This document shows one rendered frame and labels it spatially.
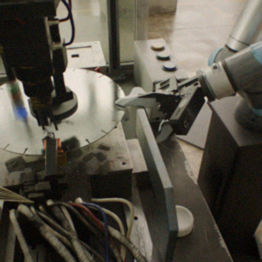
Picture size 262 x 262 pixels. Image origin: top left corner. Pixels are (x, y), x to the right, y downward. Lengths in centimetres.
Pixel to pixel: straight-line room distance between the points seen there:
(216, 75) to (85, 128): 29
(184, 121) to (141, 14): 58
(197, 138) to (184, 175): 124
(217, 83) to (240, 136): 34
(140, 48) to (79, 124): 49
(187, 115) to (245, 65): 15
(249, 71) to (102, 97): 33
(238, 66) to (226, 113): 41
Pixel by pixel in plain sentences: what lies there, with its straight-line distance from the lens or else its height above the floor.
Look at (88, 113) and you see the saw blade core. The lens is 68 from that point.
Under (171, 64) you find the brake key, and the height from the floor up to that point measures 91.
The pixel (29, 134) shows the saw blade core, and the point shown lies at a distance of 65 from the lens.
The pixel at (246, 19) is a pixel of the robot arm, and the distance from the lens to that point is 80.
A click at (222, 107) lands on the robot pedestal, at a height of 75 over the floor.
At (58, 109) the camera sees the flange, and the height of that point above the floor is 96.
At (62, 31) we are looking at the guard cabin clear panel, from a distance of 114.
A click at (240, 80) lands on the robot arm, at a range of 67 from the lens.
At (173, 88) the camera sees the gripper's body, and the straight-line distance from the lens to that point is 69.
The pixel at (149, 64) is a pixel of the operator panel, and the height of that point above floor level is 90.
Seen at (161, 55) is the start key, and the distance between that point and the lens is 100.
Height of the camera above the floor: 135
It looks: 42 degrees down
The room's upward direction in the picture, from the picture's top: straight up
